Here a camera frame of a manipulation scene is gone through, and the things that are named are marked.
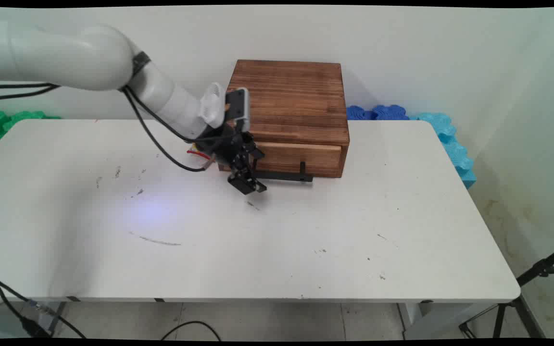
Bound black looped floor cable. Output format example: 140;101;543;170
161;321;223;341

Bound green foam puzzle mat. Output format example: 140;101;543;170
0;110;62;143

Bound white vented wrist bracket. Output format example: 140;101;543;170
199;82;226;129

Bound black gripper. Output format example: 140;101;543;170
194;123;268;196

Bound black cables behind arm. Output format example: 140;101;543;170
0;83;62;102

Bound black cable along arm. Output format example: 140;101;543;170
120;86;240;173

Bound white table leg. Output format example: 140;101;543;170
396;302;501;340

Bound blue foam puzzle mat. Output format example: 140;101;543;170
346;105;375;121
372;104;410;121

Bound black tripod stand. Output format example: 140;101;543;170
459;242;554;339

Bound cyan foam puzzle mat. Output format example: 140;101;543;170
409;112;478;189

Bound light wooden drawer black handle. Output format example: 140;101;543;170
217;141;343;183

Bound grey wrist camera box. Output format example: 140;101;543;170
225;87;251;133

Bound dark wooden drawer cabinet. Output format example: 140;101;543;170
217;60;351;178

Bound black floor cable with plug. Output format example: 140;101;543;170
0;271;88;339

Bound black strap on arm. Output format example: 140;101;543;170
132;51;152;76

